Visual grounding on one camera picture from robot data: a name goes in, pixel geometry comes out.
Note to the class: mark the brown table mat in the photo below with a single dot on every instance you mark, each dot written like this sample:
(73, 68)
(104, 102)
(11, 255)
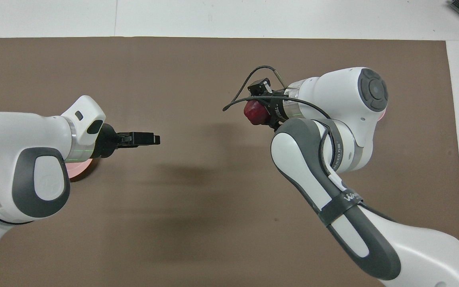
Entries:
(197, 207)

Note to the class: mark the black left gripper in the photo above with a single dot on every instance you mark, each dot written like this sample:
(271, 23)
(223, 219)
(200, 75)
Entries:
(108, 141)

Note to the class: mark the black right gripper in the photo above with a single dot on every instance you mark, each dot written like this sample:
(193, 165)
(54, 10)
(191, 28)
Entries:
(278, 109)

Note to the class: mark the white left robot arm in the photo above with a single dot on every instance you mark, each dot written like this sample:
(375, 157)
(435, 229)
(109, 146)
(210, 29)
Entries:
(18, 159)

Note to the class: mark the pink plate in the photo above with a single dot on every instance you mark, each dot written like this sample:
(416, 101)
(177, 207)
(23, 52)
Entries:
(79, 169)

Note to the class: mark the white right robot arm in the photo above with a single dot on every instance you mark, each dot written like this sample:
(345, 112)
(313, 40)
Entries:
(333, 167)

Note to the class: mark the dark red apple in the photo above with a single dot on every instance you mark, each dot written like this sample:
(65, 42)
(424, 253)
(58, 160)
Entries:
(255, 113)

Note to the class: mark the pink bowl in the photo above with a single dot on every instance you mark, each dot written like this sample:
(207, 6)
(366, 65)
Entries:
(382, 116)

